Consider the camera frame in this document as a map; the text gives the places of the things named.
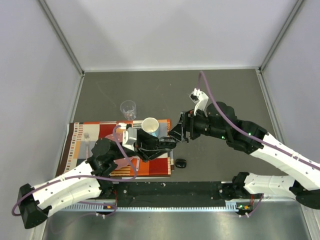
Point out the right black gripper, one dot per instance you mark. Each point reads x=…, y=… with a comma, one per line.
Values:
x=186, y=123

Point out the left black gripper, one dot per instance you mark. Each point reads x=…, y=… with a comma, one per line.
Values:
x=146, y=146

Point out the black round earbud case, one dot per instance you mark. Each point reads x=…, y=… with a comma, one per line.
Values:
x=167, y=143

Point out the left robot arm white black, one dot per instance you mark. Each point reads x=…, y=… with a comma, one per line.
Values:
x=91, y=178

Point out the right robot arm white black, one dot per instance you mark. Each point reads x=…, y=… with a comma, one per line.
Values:
x=302, y=179

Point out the white blue mug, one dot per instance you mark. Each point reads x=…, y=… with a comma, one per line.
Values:
x=151, y=126

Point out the pink polka dot plate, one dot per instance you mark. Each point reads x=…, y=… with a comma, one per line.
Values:
x=122, y=162

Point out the clear plastic cup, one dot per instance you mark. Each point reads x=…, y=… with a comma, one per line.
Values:
x=129, y=110

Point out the silver fork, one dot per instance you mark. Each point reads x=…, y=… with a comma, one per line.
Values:
x=87, y=144

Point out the orange patterned placemat cloth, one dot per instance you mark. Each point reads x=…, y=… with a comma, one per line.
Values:
x=103, y=151

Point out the knife with orange handle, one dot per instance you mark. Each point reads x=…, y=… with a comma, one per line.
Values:
x=138, y=161

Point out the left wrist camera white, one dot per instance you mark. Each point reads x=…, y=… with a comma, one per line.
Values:
x=129, y=138

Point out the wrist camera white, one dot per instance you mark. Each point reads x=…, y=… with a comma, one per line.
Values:
x=129, y=138
x=200, y=99

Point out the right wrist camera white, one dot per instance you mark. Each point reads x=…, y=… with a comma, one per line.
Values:
x=200, y=99

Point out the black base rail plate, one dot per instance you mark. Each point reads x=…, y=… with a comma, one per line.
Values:
x=174, y=194

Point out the white comb cable duct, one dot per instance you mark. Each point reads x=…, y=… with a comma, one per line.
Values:
x=229, y=206

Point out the aluminium frame post left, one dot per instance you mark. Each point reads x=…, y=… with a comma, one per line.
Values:
x=60, y=35

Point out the aluminium frame post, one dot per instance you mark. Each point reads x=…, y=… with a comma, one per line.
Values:
x=298, y=5
x=60, y=35

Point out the aluminium frame post right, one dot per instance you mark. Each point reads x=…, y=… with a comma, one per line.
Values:
x=298, y=5

